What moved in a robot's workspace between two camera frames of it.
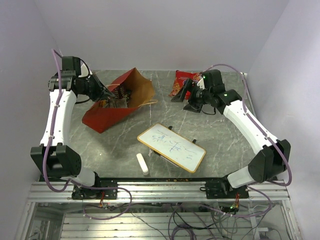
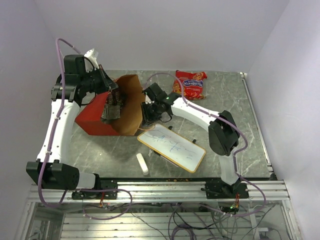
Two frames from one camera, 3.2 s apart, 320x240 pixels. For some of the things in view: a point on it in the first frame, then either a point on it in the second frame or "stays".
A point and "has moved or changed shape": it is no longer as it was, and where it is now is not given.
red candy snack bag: x=180 y=78 stays
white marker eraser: x=142 y=164 stays
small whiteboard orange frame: x=173 y=146 stays
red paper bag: x=101 y=119 has moved or changed shape
